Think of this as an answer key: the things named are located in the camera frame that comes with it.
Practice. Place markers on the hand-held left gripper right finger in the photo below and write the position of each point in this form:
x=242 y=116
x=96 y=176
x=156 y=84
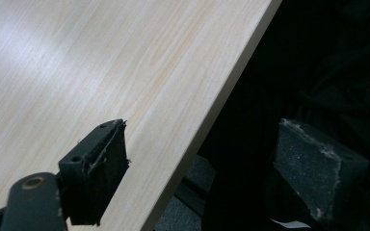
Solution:
x=311 y=173

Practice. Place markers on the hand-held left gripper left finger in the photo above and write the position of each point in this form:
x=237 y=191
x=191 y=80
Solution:
x=102 y=173

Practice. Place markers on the white paper scrap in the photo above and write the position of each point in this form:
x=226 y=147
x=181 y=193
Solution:
x=290 y=224

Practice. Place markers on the dark cloth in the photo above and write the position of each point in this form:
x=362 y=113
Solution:
x=318 y=64

